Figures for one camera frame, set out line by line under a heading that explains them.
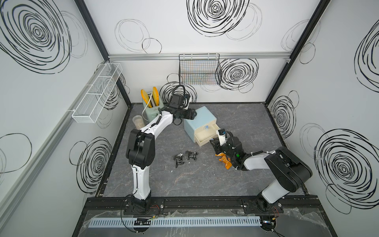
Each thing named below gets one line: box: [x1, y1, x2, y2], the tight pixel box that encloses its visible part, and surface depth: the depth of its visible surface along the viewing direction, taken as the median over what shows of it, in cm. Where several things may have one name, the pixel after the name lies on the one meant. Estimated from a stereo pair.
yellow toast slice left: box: [140, 88, 153, 109], surface depth 98 cm
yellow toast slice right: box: [152, 86, 160, 107], surface depth 100 cm
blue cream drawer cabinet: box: [183, 106, 221, 147], surface depth 93 cm
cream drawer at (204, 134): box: [194, 119, 221, 147], surface depth 91 cm
